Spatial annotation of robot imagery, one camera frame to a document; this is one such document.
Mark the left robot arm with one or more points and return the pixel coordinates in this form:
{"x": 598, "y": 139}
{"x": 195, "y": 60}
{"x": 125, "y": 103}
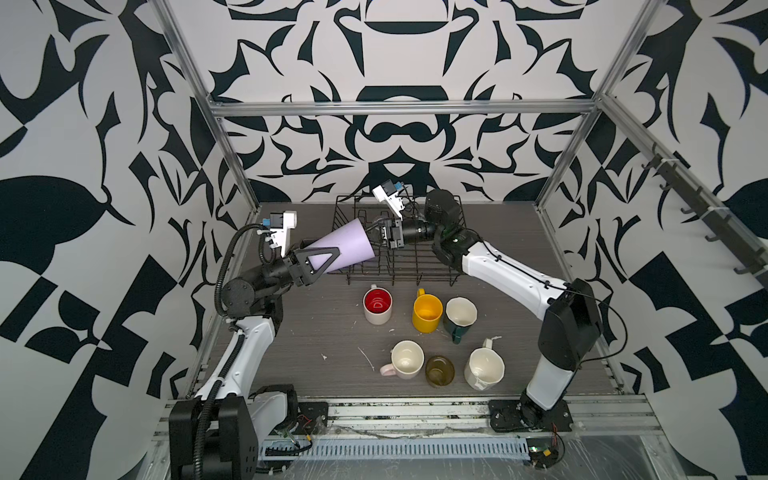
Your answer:
{"x": 217, "y": 434}

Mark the yellow mug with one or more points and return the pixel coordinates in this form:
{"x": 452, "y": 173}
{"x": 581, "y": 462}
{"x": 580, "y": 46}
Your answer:
{"x": 427, "y": 312}

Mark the cream mug pink handle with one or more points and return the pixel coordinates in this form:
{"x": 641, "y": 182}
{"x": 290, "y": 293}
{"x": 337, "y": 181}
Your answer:
{"x": 406, "y": 361}

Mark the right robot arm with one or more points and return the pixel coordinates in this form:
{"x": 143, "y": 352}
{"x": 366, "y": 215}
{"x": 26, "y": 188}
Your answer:
{"x": 571, "y": 321}

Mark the grey wall hook rail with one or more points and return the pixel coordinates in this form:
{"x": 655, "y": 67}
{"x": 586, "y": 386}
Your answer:
{"x": 701, "y": 204}

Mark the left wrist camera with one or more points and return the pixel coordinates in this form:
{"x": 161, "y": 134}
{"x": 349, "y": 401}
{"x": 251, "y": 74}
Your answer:
{"x": 276, "y": 229}

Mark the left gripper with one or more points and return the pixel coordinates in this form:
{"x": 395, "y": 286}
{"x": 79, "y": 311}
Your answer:
{"x": 304, "y": 274}

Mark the green circuit board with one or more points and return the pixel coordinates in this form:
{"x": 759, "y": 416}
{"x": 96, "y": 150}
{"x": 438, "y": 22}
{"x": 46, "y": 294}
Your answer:
{"x": 545, "y": 453}

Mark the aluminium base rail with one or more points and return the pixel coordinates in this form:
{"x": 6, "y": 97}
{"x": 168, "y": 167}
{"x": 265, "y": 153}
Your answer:
{"x": 391, "y": 417}

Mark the white slotted cable duct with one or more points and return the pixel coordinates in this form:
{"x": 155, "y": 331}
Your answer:
{"x": 401, "y": 449}

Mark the aluminium frame crossbar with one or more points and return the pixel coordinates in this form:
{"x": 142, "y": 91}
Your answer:
{"x": 413, "y": 107}

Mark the dark green mug white inside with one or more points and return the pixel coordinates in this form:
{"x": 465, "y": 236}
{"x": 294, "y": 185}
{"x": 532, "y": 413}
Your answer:
{"x": 460, "y": 315}

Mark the black wire dish rack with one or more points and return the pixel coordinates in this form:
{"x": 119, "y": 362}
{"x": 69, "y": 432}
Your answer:
{"x": 415, "y": 262}

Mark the olive green glass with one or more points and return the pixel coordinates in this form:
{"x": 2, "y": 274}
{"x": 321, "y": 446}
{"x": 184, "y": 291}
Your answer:
{"x": 439, "y": 371}

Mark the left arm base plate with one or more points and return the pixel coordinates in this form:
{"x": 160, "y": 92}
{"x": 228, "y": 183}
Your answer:
{"x": 312, "y": 418}

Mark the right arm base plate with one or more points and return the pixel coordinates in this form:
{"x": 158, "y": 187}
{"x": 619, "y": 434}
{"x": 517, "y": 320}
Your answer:
{"x": 524, "y": 415}

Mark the white mug red inside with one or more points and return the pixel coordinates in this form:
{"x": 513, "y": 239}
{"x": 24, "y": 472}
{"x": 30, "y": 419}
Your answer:
{"x": 377, "y": 303}

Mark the lavender plastic cup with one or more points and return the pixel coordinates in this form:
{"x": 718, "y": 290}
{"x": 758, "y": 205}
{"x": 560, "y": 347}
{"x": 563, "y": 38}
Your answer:
{"x": 353, "y": 243}

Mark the cream white mug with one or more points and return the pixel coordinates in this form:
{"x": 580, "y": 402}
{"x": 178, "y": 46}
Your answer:
{"x": 485, "y": 368}

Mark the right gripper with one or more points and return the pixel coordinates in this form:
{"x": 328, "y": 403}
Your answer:
{"x": 383, "y": 247}

